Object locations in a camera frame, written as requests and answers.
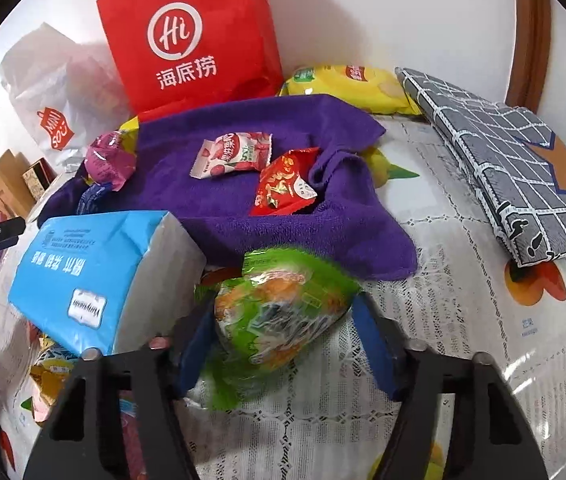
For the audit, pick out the green snack packet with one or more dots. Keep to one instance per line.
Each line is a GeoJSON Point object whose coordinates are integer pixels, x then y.
{"type": "Point", "coordinates": [283, 320]}

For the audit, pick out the red and white snack packet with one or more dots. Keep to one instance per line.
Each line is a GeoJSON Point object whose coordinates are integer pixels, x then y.
{"type": "Point", "coordinates": [230, 155]}

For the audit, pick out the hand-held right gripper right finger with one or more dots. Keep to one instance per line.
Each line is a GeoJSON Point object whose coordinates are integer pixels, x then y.
{"type": "Point", "coordinates": [375, 355]}

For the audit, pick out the red paper bag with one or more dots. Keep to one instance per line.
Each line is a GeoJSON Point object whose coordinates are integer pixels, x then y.
{"type": "Point", "coordinates": [188, 35]}

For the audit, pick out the brown wooden door frame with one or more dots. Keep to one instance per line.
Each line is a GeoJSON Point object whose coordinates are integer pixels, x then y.
{"type": "Point", "coordinates": [528, 35]}

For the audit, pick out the white plastic shopping bag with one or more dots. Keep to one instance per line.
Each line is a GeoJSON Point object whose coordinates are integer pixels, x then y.
{"type": "Point", "coordinates": [58, 90]}

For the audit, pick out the grey checked folded cloth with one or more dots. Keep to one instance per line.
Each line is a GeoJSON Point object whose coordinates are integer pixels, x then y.
{"type": "Point", "coordinates": [513, 170]}

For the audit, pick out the purple towel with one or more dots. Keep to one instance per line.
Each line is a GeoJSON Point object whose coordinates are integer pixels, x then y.
{"type": "Point", "coordinates": [353, 240]}

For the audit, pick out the yellow chips bag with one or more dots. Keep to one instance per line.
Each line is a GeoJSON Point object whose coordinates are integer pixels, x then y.
{"type": "Point", "coordinates": [348, 87]}

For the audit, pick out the small blue snack packet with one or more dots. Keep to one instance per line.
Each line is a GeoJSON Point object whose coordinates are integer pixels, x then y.
{"type": "Point", "coordinates": [94, 200]}

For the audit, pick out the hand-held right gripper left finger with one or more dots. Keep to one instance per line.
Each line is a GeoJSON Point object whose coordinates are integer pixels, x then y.
{"type": "Point", "coordinates": [193, 360]}

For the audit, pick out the wooden headboard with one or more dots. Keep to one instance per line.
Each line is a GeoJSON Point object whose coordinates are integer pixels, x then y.
{"type": "Point", "coordinates": [8, 180]}

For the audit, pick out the long magenta snack packet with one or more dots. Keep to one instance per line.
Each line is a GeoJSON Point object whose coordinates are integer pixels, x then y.
{"type": "Point", "coordinates": [110, 160]}

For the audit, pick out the blue tissue pack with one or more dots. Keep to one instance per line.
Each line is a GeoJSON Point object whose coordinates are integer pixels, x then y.
{"type": "Point", "coordinates": [88, 270]}

